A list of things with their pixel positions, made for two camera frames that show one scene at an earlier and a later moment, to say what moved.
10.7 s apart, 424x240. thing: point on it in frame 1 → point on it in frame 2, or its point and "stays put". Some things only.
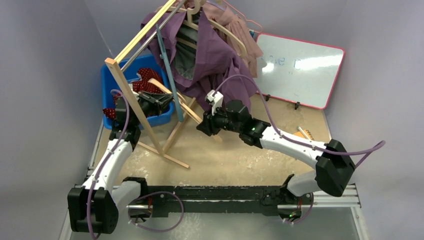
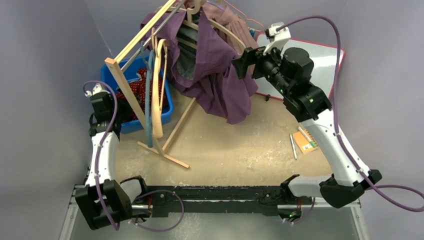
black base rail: [156, 200] stays put
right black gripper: [208, 122] → [249, 60]
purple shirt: [202, 60] stays put
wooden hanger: [183, 103] → [157, 44]
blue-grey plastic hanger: [164, 56] → [148, 66]
